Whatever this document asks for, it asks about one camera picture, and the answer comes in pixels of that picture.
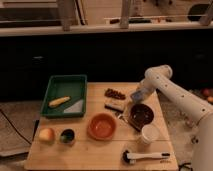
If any bunch of dark grapes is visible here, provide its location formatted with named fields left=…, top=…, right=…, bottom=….
left=105, top=88, right=126, bottom=100

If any peach apple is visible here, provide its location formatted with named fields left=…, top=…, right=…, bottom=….
left=39, top=128, right=55, bottom=143

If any blue sponge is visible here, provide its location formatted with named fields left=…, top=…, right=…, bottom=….
left=130, top=91, right=144, bottom=103

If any black white scrub block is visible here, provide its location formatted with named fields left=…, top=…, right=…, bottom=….
left=104, top=102, right=124, bottom=113

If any white handled dish brush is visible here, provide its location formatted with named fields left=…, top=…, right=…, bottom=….
left=122, top=150, right=170, bottom=164

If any yellow corn cob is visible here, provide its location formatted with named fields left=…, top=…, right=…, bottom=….
left=48, top=96, right=71, bottom=108

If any black cable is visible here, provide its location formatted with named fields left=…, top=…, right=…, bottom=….
left=0, top=109, right=33, bottom=146

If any dark metal spoon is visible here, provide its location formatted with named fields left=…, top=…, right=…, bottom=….
left=117, top=114, right=140, bottom=132

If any red bowl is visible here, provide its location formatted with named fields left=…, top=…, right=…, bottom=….
left=87, top=113, right=117, bottom=141

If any grey cloth in tray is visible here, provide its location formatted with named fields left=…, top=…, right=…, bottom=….
left=64, top=100, right=83, bottom=113

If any white plastic cup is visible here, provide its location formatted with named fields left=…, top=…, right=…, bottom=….
left=140, top=124, right=159, bottom=145

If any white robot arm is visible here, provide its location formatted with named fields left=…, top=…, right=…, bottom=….
left=137, top=65, right=213, bottom=171

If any dark brown bowl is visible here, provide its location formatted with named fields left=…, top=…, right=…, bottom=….
left=129, top=104, right=154, bottom=128

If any green plastic tray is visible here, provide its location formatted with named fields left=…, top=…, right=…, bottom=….
left=41, top=75, right=87, bottom=118

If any green black cup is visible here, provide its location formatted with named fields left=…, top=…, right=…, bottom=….
left=60, top=129, right=75, bottom=144

